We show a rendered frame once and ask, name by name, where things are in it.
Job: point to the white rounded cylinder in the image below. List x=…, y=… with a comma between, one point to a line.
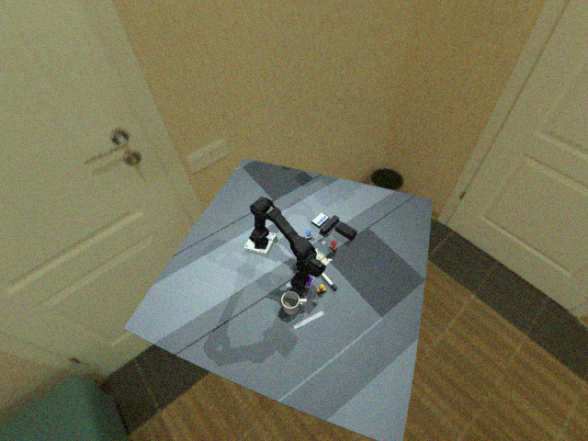
x=329, y=281

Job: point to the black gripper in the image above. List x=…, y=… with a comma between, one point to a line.
x=300, y=279

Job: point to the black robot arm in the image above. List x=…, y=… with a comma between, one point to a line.
x=299, y=245

